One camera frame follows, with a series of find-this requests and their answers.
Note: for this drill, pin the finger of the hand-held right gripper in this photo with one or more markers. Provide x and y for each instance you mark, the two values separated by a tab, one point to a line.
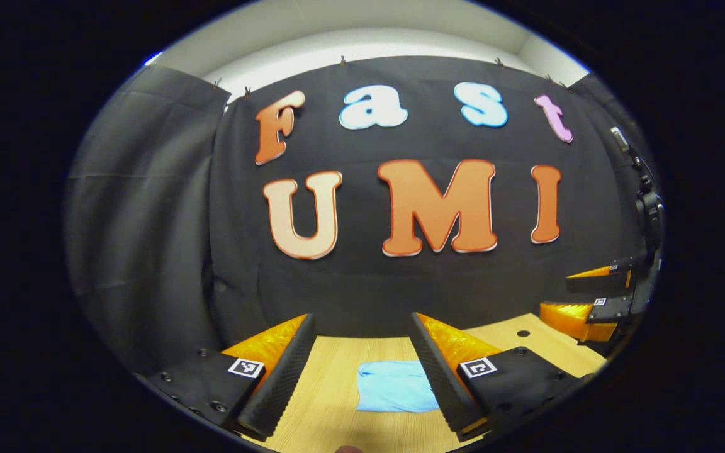
601	282
611	309

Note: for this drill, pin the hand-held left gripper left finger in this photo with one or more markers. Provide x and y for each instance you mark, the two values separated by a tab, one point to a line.
284	380

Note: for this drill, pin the light blue T-shirt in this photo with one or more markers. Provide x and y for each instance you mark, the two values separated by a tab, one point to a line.
391	387

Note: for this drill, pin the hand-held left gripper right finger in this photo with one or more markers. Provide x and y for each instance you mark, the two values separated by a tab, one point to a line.
441	384

